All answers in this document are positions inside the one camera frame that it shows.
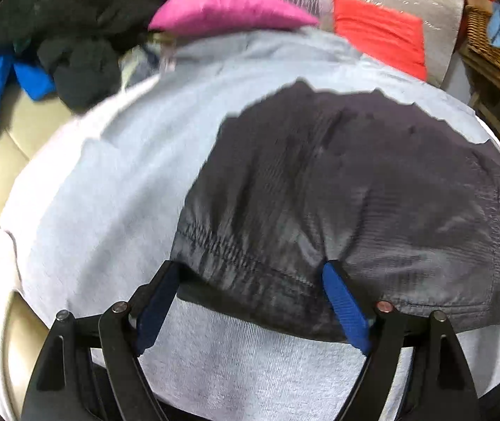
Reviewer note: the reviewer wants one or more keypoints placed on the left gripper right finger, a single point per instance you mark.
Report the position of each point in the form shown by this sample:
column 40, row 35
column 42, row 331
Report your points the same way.
column 439, row 383

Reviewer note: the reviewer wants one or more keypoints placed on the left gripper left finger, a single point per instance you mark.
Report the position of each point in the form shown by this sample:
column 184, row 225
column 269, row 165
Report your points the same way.
column 88, row 368

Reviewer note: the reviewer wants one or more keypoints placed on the dark quilted zip jacket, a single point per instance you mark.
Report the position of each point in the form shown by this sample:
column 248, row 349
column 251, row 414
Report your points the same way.
column 407, row 205

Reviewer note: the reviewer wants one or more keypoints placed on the beige leather sofa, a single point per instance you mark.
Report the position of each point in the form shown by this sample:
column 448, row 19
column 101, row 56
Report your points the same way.
column 25, row 126

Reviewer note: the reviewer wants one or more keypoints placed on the grey blanket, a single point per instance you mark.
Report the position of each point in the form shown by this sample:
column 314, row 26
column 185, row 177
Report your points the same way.
column 96, row 221

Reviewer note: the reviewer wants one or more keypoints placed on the red cushion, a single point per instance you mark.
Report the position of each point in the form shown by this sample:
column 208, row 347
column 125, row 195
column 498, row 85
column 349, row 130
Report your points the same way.
column 392, row 37

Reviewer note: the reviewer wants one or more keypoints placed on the blue cloth in basket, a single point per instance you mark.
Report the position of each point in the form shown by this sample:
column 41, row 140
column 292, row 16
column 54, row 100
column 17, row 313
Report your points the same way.
column 493, row 27

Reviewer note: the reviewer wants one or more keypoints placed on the black puffer jacket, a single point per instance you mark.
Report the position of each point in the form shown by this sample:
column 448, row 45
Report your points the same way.
column 77, row 42

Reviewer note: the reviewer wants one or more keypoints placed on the magenta pillow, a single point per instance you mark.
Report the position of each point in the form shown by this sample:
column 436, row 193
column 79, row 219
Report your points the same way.
column 194, row 18

